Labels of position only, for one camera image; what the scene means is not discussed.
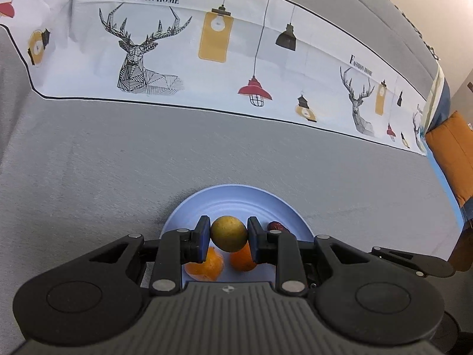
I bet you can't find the yellow-green round fruit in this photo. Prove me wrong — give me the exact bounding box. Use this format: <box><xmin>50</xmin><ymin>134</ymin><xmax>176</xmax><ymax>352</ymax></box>
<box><xmin>210</xmin><ymin>216</ymin><xmax>248</xmax><ymax>252</ymax></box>

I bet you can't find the orange tangerine left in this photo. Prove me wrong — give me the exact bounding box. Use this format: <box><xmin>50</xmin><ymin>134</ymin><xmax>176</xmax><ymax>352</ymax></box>
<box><xmin>184</xmin><ymin>247</ymin><xmax>224</xmax><ymax>282</ymax></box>

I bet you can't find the orange tangerine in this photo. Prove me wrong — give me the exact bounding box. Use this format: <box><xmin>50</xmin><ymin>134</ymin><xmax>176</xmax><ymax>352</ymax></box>
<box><xmin>184</xmin><ymin>247</ymin><xmax>224</xmax><ymax>282</ymax></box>
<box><xmin>229</xmin><ymin>243</ymin><xmax>257</xmax><ymax>272</ymax></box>

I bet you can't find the dark red jujube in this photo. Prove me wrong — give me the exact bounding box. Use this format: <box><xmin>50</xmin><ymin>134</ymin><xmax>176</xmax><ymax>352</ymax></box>
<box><xmin>267</xmin><ymin>221</ymin><xmax>289</xmax><ymax>233</ymax></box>

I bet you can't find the orange tangerine right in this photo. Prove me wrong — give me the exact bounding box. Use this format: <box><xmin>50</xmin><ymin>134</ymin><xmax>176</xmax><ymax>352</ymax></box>
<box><xmin>229</xmin><ymin>243</ymin><xmax>257</xmax><ymax>272</ymax></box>

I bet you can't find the orange cushion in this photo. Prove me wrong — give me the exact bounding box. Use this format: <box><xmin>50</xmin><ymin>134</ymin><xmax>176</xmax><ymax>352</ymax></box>
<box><xmin>426</xmin><ymin>111</ymin><xmax>473</xmax><ymax>207</ymax></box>

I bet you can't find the blue striped cushion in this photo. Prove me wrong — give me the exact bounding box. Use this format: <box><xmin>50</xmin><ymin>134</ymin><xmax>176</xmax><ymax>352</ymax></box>
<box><xmin>421</xmin><ymin>65</ymin><xmax>451</xmax><ymax>135</ymax></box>

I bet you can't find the grey deer print tablecloth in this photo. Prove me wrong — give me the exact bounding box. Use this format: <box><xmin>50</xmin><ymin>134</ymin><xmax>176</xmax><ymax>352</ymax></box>
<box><xmin>0</xmin><ymin>0</ymin><xmax>465</xmax><ymax>355</ymax></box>

